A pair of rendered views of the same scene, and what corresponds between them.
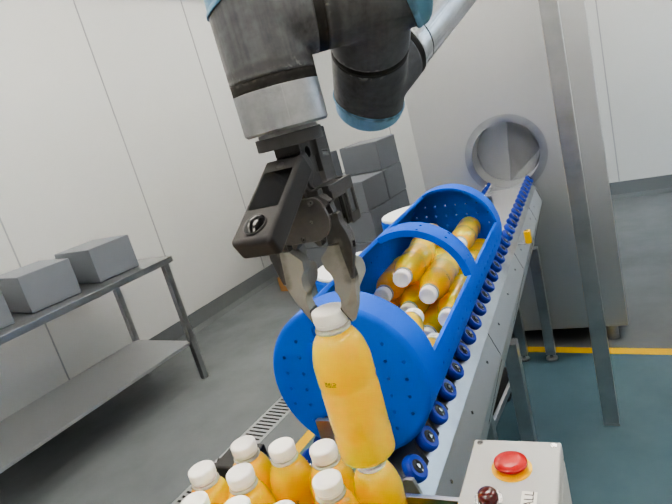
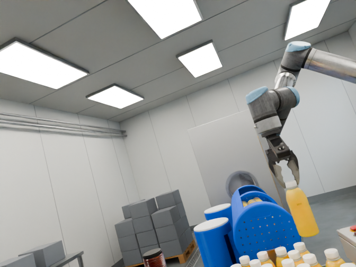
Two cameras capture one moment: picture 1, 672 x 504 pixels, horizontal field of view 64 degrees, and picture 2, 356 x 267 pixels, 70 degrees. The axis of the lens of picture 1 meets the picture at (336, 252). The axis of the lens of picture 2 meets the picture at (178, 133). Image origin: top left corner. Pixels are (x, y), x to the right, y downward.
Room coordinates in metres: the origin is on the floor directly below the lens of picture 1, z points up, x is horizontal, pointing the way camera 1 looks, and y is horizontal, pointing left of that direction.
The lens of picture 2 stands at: (-0.23, 0.65, 1.46)
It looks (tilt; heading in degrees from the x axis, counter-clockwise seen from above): 9 degrees up; 341
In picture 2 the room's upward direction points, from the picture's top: 17 degrees counter-clockwise
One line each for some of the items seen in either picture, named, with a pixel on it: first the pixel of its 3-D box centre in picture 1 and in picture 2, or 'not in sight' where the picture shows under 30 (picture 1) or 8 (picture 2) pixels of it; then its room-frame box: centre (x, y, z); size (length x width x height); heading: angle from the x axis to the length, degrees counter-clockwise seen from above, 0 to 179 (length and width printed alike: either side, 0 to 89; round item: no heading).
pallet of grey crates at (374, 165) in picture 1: (336, 214); (154, 229); (5.04, -0.10, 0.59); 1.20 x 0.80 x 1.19; 55
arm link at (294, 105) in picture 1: (279, 112); (267, 126); (0.58, 0.02, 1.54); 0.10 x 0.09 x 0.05; 62
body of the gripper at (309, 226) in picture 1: (306, 186); (275, 146); (0.59, 0.01, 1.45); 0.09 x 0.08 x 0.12; 152
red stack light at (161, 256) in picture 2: not in sight; (154, 261); (0.61, 0.56, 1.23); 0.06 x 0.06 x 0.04
